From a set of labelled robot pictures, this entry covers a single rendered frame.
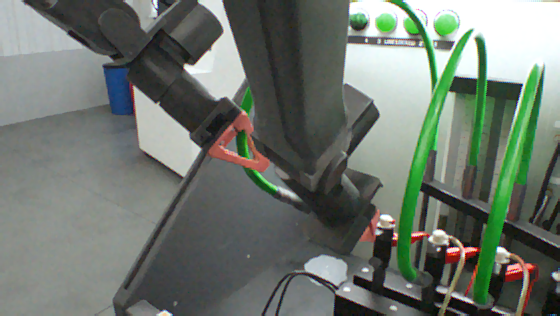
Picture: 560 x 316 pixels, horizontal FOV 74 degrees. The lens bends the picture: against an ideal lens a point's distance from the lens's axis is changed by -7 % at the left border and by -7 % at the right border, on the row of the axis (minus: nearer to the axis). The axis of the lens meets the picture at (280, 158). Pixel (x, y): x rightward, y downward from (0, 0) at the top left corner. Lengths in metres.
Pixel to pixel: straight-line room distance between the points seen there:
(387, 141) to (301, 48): 0.71
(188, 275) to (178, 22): 0.46
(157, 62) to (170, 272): 0.39
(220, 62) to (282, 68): 3.16
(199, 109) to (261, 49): 0.30
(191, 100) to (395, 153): 0.52
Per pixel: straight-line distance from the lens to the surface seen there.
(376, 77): 0.87
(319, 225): 0.50
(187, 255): 0.75
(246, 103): 0.50
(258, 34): 0.19
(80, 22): 0.47
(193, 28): 0.51
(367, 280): 0.69
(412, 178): 0.40
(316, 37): 0.19
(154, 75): 0.49
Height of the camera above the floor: 1.38
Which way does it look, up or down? 19 degrees down
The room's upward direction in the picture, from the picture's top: straight up
